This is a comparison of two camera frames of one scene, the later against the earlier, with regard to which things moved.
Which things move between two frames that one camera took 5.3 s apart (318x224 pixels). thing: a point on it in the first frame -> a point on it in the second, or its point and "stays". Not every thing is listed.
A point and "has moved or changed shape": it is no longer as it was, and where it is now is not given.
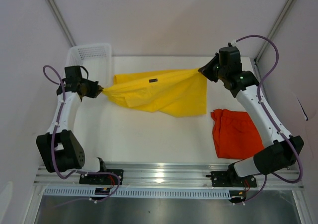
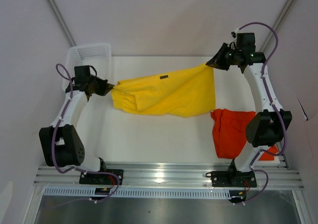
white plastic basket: x=96 y=57 stays
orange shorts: x=235 y=134 stays
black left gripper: x=96 y=89 -> x=105 y=87
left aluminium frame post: x=57 y=15 stays
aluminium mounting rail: x=48 y=177 stays
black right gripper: x=206 y=70 -> x=216 y=61
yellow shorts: x=176 y=92 has moved or changed shape
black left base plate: x=102 y=179 stays
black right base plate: x=226 y=179 stays
